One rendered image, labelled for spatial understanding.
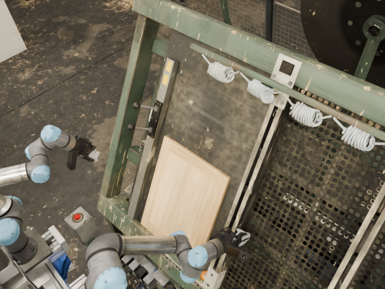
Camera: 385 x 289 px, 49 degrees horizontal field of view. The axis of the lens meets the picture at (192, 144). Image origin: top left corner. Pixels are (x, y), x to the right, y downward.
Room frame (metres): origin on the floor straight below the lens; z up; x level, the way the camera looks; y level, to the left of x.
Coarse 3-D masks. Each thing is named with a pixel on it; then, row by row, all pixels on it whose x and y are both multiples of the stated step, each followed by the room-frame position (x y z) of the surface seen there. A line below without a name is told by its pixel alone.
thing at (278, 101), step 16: (288, 80) 1.21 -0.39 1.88; (288, 96) 1.17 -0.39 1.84; (272, 112) 1.20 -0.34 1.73; (288, 112) 1.21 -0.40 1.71; (272, 128) 1.16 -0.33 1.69; (256, 144) 1.16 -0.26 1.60; (272, 144) 1.15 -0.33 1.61; (256, 160) 1.14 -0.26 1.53; (256, 176) 1.08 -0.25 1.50; (240, 192) 1.08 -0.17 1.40; (256, 192) 1.08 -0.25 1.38; (240, 208) 1.04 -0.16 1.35; (240, 224) 1.01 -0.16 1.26; (224, 256) 0.94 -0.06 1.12; (208, 272) 0.93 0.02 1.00; (224, 272) 0.92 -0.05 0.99; (208, 288) 0.88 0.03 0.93
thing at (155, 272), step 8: (120, 256) 1.23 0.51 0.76; (128, 256) 1.21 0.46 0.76; (136, 256) 1.22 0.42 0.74; (144, 256) 1.21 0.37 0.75; (128, 264) 1.18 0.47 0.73; (136, 264) 1.16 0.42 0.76; (144, 264) 1.16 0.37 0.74; (152, 264) 1.15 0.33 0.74; (136, 272) 1.11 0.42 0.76; (144, 272) 1.10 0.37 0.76; (152, 272) 1.11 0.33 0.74; (160, 272) 1.10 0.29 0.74; (136, 280) 1.08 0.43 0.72; (144, 280) 1.05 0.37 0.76; (152, 280) 1.05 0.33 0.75; (160, 280) 1.05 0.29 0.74; (168, 280) 1.04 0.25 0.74; (136, 288) 1.10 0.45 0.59; (144, 288) 1.08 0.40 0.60; (152, 288) 1.04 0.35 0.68; (168, 288) 0.98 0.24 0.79; (176, 288) 0.99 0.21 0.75
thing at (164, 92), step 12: (168, 60) 1.70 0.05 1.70; (168, 72) 1.67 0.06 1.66; (168, 84) 1.64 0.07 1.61; (168, 96) 1.63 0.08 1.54; (156, 132) 1.55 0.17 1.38; (156, 144) 1.54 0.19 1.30; (144, 156) 1.52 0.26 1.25; (144, 168) 1.48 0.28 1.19; (144, 180) 1.46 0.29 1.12; (132, 204) 1.42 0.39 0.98; (132, 216) 1.38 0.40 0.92
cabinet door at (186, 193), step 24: (168, 144) 1.48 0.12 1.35; (168, 168) 1.41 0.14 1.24; (192, 168) 1.33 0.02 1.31; (216, 168) 1.26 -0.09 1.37; (168, 192) 1.34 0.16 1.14; (192, 192) 1.26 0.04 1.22; (216, 192) 1.18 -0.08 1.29; (144, 216) 1.35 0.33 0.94; (168, 216) 1.26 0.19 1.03; (192, 216) 1.18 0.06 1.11; (216, 216) 1.12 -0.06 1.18; (192, 240) 1.11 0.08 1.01
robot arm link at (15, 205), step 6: (0, 198) 1.31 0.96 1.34; (6, 198) 1.34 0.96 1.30; (12, 198) 1.37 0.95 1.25; (18, 198) 1.39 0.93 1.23; (0, 204) 1.29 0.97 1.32; (6, 204) 1.30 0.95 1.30; (12, 204) 1.32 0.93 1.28; (18, 204) 1.35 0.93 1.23; (0, 210) 1.28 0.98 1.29; (6, 210) 1.28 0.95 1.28; (12, 210) 1.29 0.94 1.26; (18, 210) 1.31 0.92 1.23; (0, 216) 1.26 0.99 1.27; (6, 216) 1.26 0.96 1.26; (18, 216) 1.27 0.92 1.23
